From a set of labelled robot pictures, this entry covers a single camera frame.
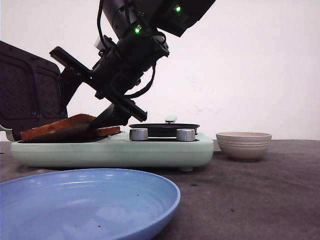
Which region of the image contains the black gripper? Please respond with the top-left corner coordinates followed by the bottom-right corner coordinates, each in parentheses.
top-left (49, 31), bottom-right (169, 131)

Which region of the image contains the toast bread slice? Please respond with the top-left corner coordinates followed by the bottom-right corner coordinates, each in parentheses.
top-left (21, 114), bottom-right (96, 142)
top-left (95, 126), bottom-right (121, 137)

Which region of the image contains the beige ribbed bowl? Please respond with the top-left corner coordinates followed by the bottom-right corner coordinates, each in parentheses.
top-left (216, 131), bottom-right (272, 162)

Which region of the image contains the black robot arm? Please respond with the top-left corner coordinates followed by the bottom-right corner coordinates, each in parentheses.
top-left (50, 0), bottom-right (213, 130)

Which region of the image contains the mint green breakfast maker base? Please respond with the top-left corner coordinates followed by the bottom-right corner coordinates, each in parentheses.
top-left (11, 133), bottom-right (214, 172)

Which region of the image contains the left silver control knob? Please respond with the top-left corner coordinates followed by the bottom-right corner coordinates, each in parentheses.
top-left (129, 128), bottom-right (149, 141)

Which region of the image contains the silver control knob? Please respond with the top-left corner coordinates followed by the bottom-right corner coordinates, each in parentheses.
top-left (176, 128), bottom-right (196, 142)
top-left (129, 128), bottom-right (149, 141)

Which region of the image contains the right silver control knob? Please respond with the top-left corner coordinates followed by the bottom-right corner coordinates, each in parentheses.
top-left (176, 128), bottom-right (196, 142)

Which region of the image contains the blue plate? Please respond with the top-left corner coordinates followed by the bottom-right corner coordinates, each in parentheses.
top-left (0, 168), bottom-right (181, 240)

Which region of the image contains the black frying pan green handle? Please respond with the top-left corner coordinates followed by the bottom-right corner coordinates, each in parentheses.
top-left (129, 123), bottom-right (200, 137)

